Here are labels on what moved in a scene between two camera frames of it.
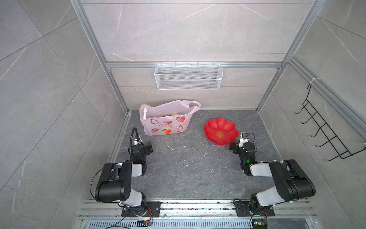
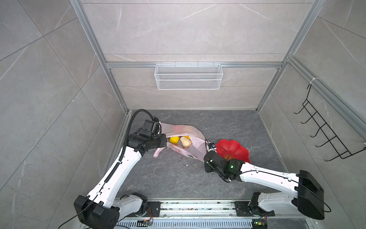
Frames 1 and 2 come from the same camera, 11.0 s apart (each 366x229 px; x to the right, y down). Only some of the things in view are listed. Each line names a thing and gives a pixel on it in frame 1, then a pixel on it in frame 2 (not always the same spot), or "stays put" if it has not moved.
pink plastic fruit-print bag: x=169 y=118 → x=197 y=150
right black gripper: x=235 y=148 → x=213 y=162
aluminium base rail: x=218 y=214 stays put
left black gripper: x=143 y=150 → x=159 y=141
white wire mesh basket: x=188 y=77 stays put
